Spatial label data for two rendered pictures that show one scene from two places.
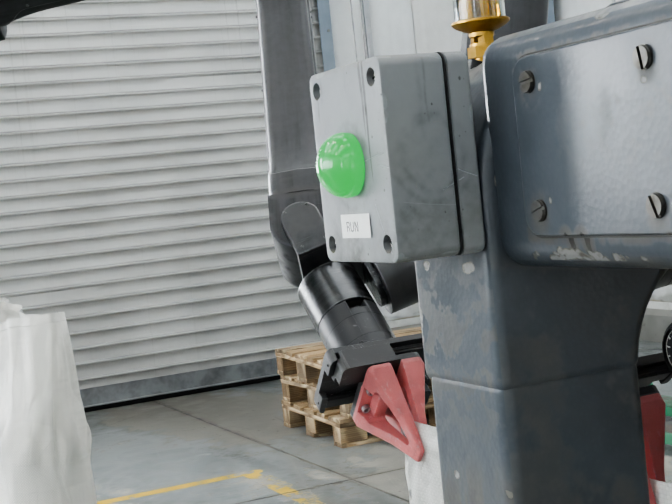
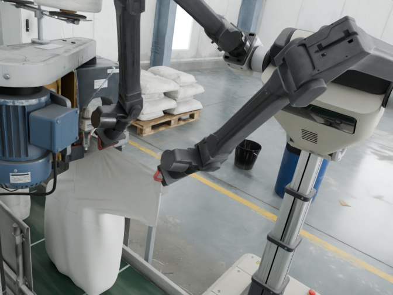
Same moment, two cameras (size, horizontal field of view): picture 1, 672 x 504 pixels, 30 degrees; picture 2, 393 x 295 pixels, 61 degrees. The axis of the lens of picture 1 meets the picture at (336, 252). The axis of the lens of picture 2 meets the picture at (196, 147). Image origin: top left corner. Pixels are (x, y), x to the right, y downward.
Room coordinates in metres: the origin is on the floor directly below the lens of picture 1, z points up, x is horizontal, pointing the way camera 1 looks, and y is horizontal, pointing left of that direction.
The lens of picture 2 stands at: (1.84, -0.45, 1.61)
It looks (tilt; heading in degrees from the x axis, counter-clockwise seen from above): 24 degrees down; 148
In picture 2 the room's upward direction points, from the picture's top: 10 degrees clockwise
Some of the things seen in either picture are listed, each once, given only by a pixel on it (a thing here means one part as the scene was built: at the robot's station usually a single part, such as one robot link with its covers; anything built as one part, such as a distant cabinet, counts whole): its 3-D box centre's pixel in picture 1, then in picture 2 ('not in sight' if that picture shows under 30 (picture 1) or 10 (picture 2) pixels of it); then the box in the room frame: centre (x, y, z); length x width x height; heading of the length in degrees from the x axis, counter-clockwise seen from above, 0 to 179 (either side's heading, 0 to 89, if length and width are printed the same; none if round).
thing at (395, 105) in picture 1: (394, 160); not in sight; (0.58, -0.03, 1.28); 0.08 x 0.05 x 0.09; 24
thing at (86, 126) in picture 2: not in sight; (86, 128); (0.75, -0.22, 1.14); 0.05 x 0.04 x 0.16; 114
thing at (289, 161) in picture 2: not in sight; (303, 165); (-0.10, 1.97, 0.32); 0.51 x 0.48 x 0.65; 114
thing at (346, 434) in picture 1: (413, 404); not in sight; (6.67, -0.33, 0.07); 1.20 x 0.82 x 0.14; 112
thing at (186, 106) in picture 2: not in sight; (179, 105); (-2.20, 1.64, 0.20); 0.67 x 0.43 x 0.15; 114
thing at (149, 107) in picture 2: not in sight; (150, 102); (-1.93, 1.09, 0.32); 0.66 x 0.43 x 0.15; 116
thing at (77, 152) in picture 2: not in sight; (69, 150); (0.70, -0.27, 1.04); 0.08 x 0.06 x 0.05; 114
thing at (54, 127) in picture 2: not in sight; (55, 131); (1.01, -0.35, 1.25); 0.10 x 0.08 x 0.12; 139
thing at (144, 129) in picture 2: not in sight; (151, 112); (-2.25, 1.27, 0.07); 1.20 x 0.82 x 0.14; 116
